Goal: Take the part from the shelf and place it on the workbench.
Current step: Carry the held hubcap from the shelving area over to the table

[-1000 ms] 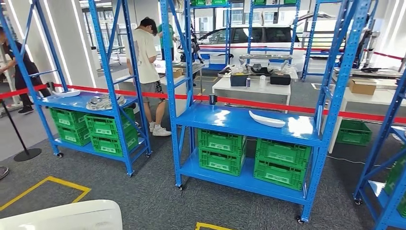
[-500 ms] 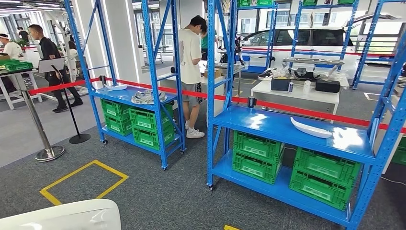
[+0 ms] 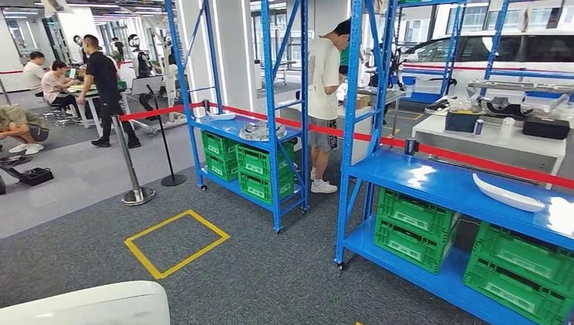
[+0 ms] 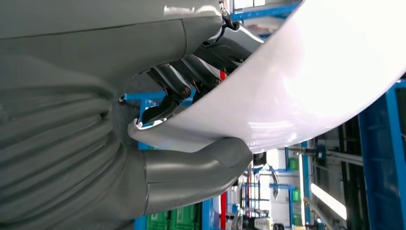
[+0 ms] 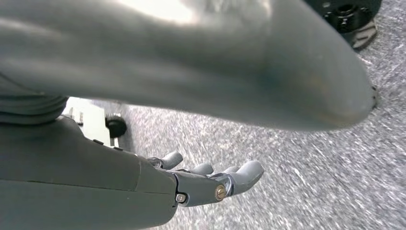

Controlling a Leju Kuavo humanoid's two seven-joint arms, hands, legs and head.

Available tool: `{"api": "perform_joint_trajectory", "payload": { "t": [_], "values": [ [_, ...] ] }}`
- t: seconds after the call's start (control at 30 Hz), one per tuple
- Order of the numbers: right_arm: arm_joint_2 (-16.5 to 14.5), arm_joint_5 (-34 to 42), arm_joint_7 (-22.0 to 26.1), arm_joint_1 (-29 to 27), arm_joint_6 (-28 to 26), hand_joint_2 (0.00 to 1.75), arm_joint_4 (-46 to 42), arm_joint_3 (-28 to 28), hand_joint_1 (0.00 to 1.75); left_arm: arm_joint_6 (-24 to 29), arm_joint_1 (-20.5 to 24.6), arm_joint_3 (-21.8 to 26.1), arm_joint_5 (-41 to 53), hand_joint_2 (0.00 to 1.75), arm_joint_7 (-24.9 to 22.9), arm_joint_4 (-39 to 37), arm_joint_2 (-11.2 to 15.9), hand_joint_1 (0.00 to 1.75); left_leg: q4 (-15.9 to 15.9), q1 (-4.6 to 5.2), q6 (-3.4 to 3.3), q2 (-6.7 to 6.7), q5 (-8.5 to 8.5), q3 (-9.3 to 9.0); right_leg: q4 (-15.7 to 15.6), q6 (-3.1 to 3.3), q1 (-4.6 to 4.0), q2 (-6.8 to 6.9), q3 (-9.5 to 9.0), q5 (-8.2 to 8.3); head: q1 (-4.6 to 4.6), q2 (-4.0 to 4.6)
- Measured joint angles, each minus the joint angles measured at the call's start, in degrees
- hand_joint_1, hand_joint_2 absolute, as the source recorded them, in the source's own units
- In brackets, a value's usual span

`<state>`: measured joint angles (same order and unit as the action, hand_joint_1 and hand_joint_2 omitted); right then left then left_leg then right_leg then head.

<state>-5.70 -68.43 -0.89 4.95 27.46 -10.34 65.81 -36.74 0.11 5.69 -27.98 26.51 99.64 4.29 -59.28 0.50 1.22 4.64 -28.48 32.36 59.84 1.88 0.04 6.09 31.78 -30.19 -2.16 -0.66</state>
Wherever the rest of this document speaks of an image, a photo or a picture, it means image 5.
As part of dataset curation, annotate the black right robot foot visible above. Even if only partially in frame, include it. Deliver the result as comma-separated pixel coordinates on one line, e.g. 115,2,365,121
304,0,383,50

